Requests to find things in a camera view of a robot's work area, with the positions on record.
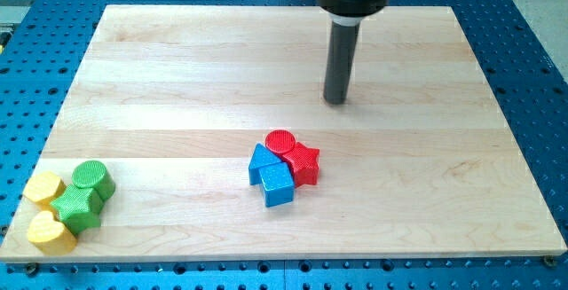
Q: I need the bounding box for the red star block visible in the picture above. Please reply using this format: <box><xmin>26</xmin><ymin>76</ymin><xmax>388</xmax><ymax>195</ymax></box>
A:
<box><xmin>282</xmin><ymin>143</ymin><xmax>320</xmax><ymax>187</ymax></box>

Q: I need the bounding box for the green star block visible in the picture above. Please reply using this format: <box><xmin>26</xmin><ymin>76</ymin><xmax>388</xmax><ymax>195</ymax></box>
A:
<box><xmin>50</xmin><ymin>185</ymin><xmax>105</xmax><ymax>235</ymax></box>

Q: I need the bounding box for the blue triangle block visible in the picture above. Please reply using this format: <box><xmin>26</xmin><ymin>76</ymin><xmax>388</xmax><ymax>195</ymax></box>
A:
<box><xmin>248</xmin><ymin>144</ymin><xmax>281</xmax><ymax>185</ymax></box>

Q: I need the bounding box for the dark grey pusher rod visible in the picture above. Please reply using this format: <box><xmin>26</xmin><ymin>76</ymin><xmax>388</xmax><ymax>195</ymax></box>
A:
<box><xmin>323</xmin><ymin>22</ymin><xmax>359</xmax><ymax>105</ymax></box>

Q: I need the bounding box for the blue cube block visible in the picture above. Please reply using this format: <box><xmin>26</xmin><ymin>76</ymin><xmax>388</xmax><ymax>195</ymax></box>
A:
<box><xmin>259</xmin><ymin>162</ymin><xmax>295</xmax><ymax>208</ymax></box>

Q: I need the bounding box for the green cylinder block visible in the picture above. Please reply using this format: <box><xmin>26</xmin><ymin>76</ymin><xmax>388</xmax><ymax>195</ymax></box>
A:
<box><xmin>72</xmin><ymin>160</ymin><xmax>115</xmax><ymax>201</ymax></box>

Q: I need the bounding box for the blue perforated table plate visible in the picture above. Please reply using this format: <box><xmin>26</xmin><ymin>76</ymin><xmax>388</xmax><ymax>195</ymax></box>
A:
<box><xmin>1</xmin><ymin>0</ymin><xmax>567</xmax><ymax>289</ymax></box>

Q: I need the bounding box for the yellow pentagon block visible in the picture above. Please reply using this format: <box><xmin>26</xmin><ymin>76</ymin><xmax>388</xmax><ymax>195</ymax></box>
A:
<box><xmin>23</xmin><ymin>171</ymin><xmax>67</xmax><ymax>212</ymax></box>

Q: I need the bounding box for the red cylinder block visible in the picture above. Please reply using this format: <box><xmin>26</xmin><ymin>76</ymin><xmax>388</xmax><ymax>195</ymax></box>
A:
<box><xmin>264</xmin><ymin>129</ymin><xmax>296</xmax><ymax>156</ymax></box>

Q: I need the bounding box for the yellow heart block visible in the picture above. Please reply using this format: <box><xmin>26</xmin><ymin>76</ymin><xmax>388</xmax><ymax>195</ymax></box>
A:
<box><xmin>27</xmin><ymin>210</ymin><xmax>77</xmax><ymax>255</ymax></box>

